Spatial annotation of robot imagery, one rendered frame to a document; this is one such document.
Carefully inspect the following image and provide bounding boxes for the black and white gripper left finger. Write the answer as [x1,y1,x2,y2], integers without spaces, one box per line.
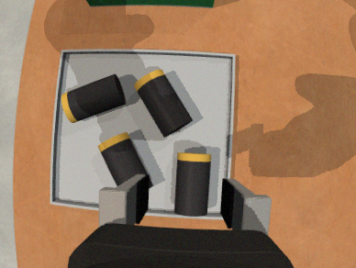
[99,174,150,227]

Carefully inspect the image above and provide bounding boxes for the light grey tray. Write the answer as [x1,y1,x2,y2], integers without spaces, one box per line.
[50,49,236,220]

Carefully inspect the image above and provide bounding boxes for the green open box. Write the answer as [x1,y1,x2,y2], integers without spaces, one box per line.
[86,0,215,8]

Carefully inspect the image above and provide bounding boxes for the black battery with yellow end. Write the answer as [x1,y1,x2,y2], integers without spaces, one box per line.
[174,152,211,217]
[134,70,193,138]
[98,132,147,186]
[61,74,126,123]

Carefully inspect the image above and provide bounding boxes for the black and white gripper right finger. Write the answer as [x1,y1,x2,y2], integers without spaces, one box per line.
[220,178,272,235]

